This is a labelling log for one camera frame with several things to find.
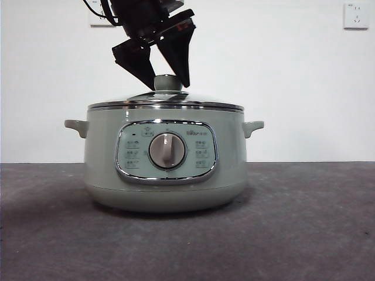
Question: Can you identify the glass lid with green knob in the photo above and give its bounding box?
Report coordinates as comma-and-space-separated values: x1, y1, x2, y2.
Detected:
87, 74, 245, 112

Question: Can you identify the sage green electric cooking pot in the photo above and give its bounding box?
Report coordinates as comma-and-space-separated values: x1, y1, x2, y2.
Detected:
64, 108, 265, 214

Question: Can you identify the black cable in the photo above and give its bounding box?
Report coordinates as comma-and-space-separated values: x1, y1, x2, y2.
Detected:
83, 0, 120, 28

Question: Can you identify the white wall socket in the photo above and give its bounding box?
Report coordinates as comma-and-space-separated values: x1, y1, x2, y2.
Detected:
89, 0, 118, 29
343, 2, 370, 30

